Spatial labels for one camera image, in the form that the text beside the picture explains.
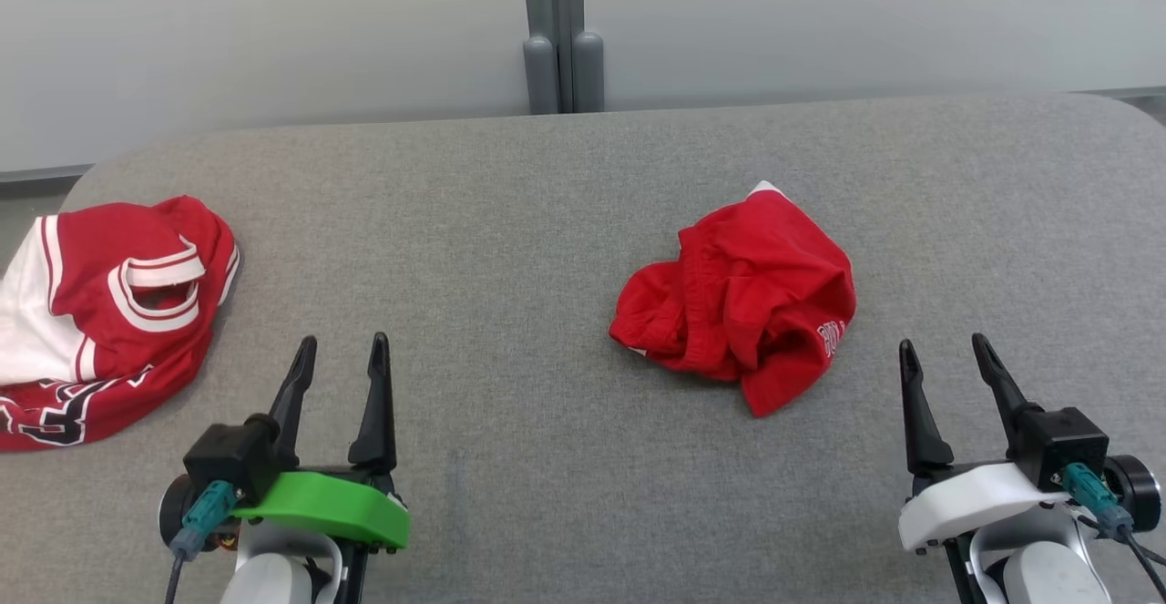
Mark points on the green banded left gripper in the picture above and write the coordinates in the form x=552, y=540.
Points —
x=319, y=506

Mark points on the grey fabric sofa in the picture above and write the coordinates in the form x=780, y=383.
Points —
x=547, y=404

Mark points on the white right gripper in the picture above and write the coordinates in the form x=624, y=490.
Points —
x=975, y=499

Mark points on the red shorts white waistband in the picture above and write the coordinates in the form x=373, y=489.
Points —
x=747, y=303

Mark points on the red white basketball jersey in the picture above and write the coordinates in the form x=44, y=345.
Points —
x=100, y=322

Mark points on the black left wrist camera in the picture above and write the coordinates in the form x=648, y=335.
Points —
x=228, y=458

